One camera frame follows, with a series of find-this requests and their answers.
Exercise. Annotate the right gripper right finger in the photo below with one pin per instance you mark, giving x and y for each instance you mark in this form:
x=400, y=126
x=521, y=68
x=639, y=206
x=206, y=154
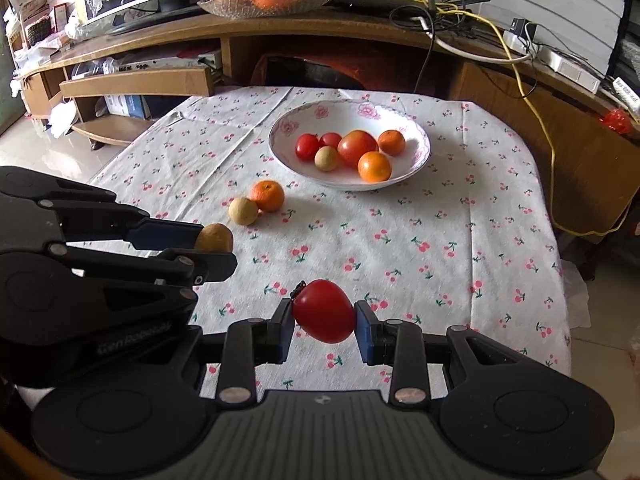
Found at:
x=399, y=345

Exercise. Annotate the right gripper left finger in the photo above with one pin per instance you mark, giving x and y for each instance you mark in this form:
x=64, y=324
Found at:
x=249, y=344

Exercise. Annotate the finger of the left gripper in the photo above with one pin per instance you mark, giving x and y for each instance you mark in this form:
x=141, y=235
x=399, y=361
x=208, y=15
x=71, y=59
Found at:
x=38, y=210
x=175, y=267

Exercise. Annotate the orange tangerine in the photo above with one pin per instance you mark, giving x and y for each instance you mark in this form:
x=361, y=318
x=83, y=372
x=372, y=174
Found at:
x=391, y=142
x=374, y=167
x=268, y=195

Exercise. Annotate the red cherry tomato with stem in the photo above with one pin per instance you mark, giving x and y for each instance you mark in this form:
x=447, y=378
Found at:
x=306, y=147

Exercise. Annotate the tan longan lone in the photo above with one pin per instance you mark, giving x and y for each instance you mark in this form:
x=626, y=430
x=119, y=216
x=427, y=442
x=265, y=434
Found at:
x=326, y=159

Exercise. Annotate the orange tangerine front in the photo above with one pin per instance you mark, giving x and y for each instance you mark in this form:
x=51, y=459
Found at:
x=374, y=167

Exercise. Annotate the small red cherry tomato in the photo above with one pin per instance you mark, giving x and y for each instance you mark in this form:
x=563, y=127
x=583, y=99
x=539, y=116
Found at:
x=331, y=139

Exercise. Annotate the large red-orange tomato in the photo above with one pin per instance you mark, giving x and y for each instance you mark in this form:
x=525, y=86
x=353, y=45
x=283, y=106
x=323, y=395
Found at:
x=354, y=145

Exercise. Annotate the cherry print tablecloth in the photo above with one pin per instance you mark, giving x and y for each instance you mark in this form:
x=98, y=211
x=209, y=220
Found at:
x=466, y=241

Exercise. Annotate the blue white box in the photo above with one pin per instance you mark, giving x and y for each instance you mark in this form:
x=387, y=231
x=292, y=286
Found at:
x=127, y=106

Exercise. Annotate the wooden TV stand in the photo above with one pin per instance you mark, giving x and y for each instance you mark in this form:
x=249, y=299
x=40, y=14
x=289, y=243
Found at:
x=589, y=172

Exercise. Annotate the white floral ceramic plate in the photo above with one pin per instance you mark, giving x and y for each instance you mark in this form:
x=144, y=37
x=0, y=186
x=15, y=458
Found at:
x=342, y=117

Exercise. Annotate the red plastic bag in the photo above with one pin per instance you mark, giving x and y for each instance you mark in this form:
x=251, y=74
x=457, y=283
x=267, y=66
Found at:
x=377, y=74

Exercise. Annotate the glass fruit bowl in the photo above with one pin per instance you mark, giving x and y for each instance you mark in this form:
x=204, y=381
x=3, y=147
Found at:
x=242, y=9

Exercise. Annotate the red ornament on stand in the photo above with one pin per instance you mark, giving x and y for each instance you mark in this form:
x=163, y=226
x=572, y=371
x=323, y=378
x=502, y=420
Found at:
x=618, y=121

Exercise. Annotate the white power strip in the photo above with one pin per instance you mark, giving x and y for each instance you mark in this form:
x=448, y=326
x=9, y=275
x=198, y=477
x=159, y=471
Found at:
x=569, y=68

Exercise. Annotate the white set-top box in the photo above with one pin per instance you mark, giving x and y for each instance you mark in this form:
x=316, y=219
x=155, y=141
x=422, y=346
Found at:
x=627, y=94

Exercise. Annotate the black power adapter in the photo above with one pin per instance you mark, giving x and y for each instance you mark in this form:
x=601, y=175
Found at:
x=523, y=28

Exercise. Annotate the black metal shelf rack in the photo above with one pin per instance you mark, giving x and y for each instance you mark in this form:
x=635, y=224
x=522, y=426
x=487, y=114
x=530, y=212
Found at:
x=624, y=60

